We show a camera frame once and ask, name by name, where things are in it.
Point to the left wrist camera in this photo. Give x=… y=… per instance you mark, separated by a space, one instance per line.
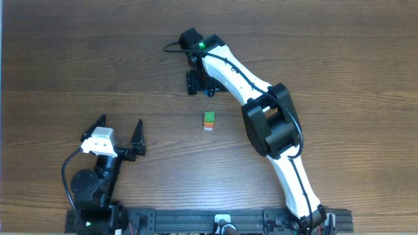
x=99 y=142

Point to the green cube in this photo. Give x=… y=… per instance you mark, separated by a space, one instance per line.
x=209 y=117

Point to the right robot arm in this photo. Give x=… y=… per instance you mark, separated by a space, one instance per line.
x=228 y=75

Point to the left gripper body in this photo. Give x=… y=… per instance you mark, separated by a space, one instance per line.
x=125 y=154

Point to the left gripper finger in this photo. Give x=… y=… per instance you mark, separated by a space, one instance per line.
x=94 y=125
x=139 y=140

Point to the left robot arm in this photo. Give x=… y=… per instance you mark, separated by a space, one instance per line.
x=88 y=186

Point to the mounting rail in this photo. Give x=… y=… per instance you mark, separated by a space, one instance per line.
x=189 y=221

